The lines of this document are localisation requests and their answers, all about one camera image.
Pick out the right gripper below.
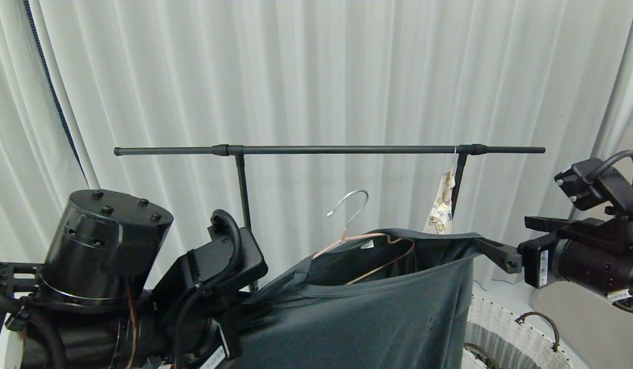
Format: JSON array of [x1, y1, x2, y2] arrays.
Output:
[[472, 233, 633, 300]]

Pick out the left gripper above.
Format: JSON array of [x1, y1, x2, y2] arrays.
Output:
[[137, 302, 245, 369]]

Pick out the cream printed shorts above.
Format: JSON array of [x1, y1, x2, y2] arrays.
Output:
[[424, 169, 457, 235]]

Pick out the dark blue garment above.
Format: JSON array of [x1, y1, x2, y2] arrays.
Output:
[[222, 228, 485, 369]]

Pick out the white laundry basket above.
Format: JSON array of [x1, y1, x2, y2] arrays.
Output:
[[461, 295, 574, 369]]

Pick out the black clothes rack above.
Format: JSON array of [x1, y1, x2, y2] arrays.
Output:
[[114, 144, 546, 293]]

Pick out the white curtain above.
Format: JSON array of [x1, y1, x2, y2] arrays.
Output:
[[0, 0, 633, 303]]

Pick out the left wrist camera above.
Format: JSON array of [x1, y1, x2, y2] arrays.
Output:
[[152, 209, 269, 324]]

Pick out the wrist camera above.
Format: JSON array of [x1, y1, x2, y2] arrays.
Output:
[[524, 157, 633, 248], [152, 209, 269, 324]]

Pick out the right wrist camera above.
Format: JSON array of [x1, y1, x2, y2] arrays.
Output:
[[524, 157, 633, 248]]

